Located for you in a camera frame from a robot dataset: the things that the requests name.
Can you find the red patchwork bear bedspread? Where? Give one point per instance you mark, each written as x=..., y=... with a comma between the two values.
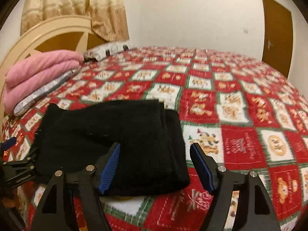
x=241, y=111

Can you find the grey patterned folded quilt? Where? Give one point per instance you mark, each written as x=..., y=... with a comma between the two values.
x=39, y=93

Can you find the beige patterned curtain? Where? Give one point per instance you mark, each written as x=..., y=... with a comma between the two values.
x=108, y=17

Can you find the pink folded blanket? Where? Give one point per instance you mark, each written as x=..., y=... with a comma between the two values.
x=35, y=71

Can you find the brown wooden door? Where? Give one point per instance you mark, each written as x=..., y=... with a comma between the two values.
x=278, y=30

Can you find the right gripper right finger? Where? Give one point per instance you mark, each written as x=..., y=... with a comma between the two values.
x=254, y=211

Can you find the cream wooden headboard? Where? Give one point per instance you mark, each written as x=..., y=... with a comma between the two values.
x=72, y=32

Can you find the grey patterned pillow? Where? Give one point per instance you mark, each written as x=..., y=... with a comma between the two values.
x=105, y=50

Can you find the black pants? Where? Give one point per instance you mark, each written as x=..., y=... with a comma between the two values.
x=136, y=146

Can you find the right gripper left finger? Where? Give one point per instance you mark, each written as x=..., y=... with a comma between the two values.
x=56, y=210

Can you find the person's left hand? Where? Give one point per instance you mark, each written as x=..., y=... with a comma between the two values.
x=10, y=198

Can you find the silver door handle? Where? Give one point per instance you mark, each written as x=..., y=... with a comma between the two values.
x=269, y=45

